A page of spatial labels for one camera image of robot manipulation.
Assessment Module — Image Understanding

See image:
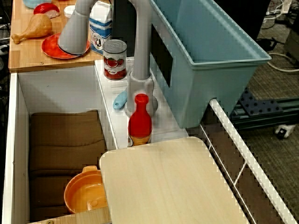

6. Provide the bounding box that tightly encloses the light blue plastic bin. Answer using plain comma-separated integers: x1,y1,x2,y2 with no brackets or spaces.
149,0,273,129

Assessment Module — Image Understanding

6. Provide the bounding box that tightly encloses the tomato picture tin can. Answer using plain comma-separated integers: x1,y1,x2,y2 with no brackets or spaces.
102,39,128,81

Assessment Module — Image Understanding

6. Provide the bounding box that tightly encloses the white wire rack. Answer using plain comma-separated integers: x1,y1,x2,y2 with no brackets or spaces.
199,98,297,224

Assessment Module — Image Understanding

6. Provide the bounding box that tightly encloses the toy chicken drumstick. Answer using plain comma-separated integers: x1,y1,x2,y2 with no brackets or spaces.
11,13,53,45

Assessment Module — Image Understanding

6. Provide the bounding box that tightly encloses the grey toy faucet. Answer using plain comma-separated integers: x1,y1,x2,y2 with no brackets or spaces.
57,0,159,117

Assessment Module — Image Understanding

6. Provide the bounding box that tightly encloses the orange toy pot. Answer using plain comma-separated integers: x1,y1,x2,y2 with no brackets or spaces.
64,165,109,214

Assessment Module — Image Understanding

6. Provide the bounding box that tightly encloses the light blue plastic utensil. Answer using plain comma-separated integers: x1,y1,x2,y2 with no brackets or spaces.
113,91,128,110

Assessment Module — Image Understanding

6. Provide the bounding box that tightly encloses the light blue bowl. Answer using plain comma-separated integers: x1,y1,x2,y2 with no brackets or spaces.
22,0,53,9

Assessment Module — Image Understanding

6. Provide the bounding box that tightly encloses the aluminium frame rail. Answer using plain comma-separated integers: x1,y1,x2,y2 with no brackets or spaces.
230,98,299,130

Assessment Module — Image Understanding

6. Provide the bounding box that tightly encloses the white jar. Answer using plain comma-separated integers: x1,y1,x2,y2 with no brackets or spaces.
64,5,77,19

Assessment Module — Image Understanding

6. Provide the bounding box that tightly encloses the brown cloth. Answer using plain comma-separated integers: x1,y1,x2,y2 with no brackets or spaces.
29,109,108,222

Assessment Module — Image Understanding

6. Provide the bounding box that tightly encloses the white toy sink unit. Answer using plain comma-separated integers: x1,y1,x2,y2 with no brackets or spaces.
2,59,190,224

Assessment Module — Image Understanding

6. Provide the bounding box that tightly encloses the light wooden cutting board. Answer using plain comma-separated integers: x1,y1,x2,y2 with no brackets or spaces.
99,136,250,224

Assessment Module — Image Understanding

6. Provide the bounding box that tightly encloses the black white floor plug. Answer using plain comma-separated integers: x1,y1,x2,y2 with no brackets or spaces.
275,125,296,140

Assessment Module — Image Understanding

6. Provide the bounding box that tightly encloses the white floor cable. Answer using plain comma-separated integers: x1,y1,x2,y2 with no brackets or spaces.
266,52,299,73

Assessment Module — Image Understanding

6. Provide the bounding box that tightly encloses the red orange plate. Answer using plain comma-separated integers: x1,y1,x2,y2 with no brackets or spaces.
41,32,91,60

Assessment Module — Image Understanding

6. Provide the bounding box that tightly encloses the black perforated plate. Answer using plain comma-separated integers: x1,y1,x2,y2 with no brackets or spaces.
230,88,285,117

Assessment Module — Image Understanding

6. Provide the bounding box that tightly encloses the red white toy food slice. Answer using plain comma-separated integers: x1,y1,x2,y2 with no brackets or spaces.
33,2,60,19

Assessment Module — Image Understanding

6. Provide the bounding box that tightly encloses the wooden countertop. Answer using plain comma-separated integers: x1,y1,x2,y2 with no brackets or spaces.
8,0,113,73

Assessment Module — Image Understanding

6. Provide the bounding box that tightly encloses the wooden stove counter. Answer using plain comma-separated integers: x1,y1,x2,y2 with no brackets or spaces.
28,206,112,224

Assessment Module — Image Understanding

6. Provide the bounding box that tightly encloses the red sauce bottle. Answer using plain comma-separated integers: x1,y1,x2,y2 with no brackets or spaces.
128,93,153,147

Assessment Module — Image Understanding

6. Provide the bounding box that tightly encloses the blue white milk carton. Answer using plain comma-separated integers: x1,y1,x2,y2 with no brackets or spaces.
88,0,113,56

